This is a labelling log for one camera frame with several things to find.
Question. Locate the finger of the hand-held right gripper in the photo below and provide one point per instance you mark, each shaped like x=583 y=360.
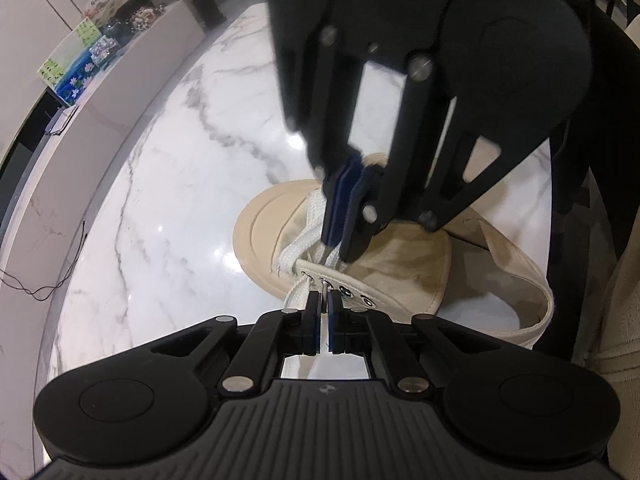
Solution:
x=364 y=180
x=336 y=210

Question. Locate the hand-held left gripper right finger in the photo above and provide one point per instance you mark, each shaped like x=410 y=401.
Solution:
x=332 y=325

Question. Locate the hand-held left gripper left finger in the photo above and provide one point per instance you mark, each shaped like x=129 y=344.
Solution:
x=315 y=325

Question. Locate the white shoelace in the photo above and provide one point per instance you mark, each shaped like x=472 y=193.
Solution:
x=295 y=255

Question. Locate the beige canvas shoe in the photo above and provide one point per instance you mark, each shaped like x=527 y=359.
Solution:
x=400 y=270

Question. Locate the black white figurines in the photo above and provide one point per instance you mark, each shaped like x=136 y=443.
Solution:
x=145 y=14

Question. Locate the small photo box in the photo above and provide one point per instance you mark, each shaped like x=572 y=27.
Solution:
x=102 y=51

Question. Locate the dark glass jar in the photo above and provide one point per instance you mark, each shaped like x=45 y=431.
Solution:
x=117 y=30

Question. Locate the flower painting canvas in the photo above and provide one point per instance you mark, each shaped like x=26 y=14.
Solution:
x=70 y=67

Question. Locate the round decorative fan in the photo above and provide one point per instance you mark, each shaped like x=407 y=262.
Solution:
x=100 y=5

